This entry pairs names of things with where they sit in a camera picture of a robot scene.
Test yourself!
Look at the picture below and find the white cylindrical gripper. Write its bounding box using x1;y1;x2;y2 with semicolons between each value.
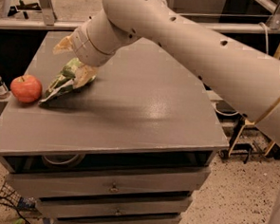
50;18;116;91

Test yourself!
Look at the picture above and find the green jalapeno chip bag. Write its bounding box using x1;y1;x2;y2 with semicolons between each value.
38;58;84;106

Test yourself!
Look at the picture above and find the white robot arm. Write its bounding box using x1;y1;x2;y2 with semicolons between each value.
53;0;280;147

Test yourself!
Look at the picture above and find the red apple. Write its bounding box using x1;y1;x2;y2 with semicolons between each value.
10;75;43;103

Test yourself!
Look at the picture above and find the grey drawer cabinet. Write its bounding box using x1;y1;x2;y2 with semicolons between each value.
0;22;236;224

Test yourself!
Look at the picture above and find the top grey drawer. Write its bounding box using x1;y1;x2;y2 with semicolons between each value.
6;167;211;198

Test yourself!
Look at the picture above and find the middle grey drawer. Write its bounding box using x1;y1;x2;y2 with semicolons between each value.
36;196;193;218

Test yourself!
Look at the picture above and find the grey metal railing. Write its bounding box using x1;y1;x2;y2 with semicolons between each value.
0;0;280;34

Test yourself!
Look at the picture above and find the wire basket on floor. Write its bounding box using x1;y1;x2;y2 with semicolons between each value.
0;182;36;212

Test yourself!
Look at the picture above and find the white cable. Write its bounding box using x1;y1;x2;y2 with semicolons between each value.
213;19;271;120

